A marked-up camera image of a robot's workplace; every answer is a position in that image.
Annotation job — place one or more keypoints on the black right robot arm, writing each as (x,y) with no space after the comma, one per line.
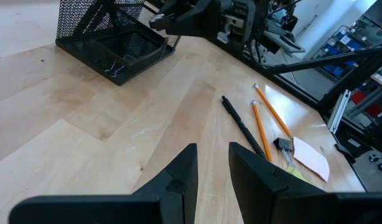
(284,43)

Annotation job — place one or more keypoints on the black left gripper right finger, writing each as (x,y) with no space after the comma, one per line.
(259,186)

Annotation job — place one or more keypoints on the yellow-green sticky note pad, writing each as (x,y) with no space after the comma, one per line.
(295,173)

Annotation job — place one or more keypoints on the black aluminium table frame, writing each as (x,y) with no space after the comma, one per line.
(334,59)

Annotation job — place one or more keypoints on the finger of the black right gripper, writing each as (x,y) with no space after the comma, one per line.
(178,5)
(194,23)

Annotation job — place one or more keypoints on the orange pencil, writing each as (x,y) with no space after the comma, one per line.
(261,130)
(273,110)

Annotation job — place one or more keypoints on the red storage bins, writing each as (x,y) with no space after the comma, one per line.
(365,102)

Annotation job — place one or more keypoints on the black pen white print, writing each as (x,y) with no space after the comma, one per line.
(240,124)

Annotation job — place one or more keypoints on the black table edge bracket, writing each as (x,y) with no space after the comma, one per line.
(345,152)

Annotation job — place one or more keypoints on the black binder clip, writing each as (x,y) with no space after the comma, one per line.
(114,68)
(283,144)

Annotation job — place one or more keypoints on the chair caster base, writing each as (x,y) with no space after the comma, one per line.
(379,160)

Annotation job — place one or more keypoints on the black mesh desk organizer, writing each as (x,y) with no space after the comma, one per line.
(116,40)

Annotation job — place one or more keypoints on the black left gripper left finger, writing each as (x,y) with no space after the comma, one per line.
(178,183)

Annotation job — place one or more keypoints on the pink sticky note pad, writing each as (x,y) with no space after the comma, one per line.
(312,158)

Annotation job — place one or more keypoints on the silver aluminium extrusion piece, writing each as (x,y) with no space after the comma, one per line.
(338,112)

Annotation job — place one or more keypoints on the shelf with blue bins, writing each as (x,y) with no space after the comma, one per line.
(343,46)

